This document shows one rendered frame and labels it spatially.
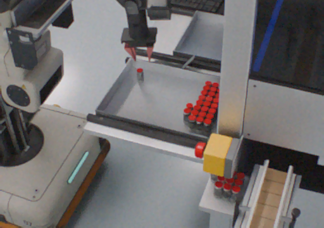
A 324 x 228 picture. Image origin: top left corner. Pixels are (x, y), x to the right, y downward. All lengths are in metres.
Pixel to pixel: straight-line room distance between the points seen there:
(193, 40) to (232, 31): 0.73
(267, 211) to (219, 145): 0.19
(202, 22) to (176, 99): 0.43
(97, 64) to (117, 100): 1.59
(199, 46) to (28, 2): 0.60
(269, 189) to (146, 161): 1.35
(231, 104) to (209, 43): 0.61
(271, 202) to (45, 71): 0.98
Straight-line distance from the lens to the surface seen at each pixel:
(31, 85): 1.82
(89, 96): 2.93
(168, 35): 1.82
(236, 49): 1.10
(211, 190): 1.32
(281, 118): 1.19
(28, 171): 2.23
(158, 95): 1.57
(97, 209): 2.39
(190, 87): 1.59
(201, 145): 1.24
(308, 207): 1.42
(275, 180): 1.30
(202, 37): 1.81
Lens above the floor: 1.93
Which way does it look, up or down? 43 degrees down
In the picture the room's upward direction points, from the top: 2 degrees counter-clockwise
